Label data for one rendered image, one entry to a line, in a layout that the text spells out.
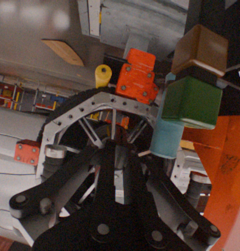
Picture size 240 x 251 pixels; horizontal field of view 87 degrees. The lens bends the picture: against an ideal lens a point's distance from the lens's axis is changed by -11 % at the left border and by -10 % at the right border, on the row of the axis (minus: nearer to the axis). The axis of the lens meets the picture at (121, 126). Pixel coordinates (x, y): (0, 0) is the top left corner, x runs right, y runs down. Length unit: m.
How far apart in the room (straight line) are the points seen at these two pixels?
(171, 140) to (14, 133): 0.86
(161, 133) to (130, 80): 0.22
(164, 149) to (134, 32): 0.56
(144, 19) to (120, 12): 0.10
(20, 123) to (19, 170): 0.29
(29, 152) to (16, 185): 0.54
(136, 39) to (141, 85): 0.31
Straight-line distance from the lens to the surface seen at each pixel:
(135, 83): 0.52
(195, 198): 0.41
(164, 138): 0.42
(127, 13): 0.71
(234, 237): 0.76
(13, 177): 1.07
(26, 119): 0.96
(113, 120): 0.60
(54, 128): 0.52
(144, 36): 0.78
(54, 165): 0.30
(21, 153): 0.58
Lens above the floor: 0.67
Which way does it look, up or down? 1 degrees up
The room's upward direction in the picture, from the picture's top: 167 degrees counter-clockwise
